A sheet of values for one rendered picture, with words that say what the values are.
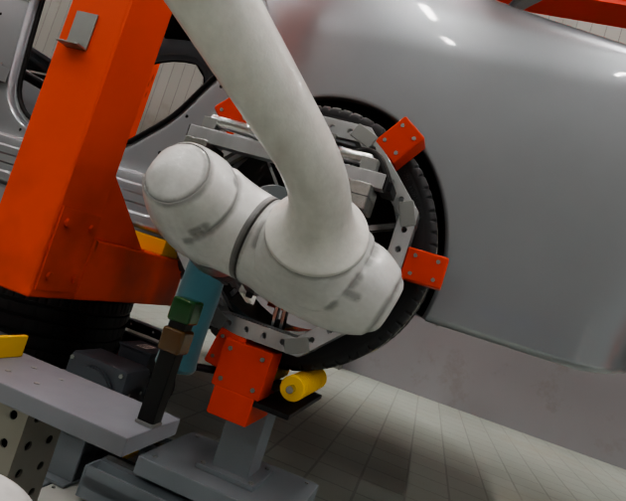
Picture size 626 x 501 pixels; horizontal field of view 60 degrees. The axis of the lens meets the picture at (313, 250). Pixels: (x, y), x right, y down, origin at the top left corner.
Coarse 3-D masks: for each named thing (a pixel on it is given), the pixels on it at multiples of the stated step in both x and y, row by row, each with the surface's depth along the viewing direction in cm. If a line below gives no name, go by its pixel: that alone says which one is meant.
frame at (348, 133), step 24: (336, 120) 124; (360, 144) 124; (408, 216) 118; (408, 240) 117; (216, 312) 125; (240, 336) 123; (264, 336) 126; (288, 336) 120; (312, 336) 119; (336, 336) 118
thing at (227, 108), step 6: (222, 102) 132; (228, 102) 131; (216, 108) 132; (222, 108) 131; (228, 108) 131; (234, 108) 131; (222, 114) 131; (228, 114) 131; (234, 114) 130; (240, 114) 130; (240, 120) 130; (228, 132) 130
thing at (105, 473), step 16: (144, 448) 154; (96, 464) 134; (112, 464) 134; (128, 464) 135; (80, 480) 129; (96, 480) 128; (112, 480) 128; (128, 480) 132; (144, 480) 131; (80, 496) 129; (96, 496) 128; (112, 496) 127; (128, 496) 126; (144, 496) 125; (160, 496) 130; (176, 496) 129
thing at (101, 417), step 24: (0, 360) 95; (24, 360) 99; (0, 384) 85; (24, 384) 87; (48, 384) 91; (72, 384) 95; (96, 384) 99; (24, 408) 83; (48, 408) 82; (72, 408) 84; (96, 408) 87; (120, 408) 91; (72, 432) 81; (96, 432) 80; (120, 432) 80; (144, 432) 83; (168, 432) 92; (120, 456) 79
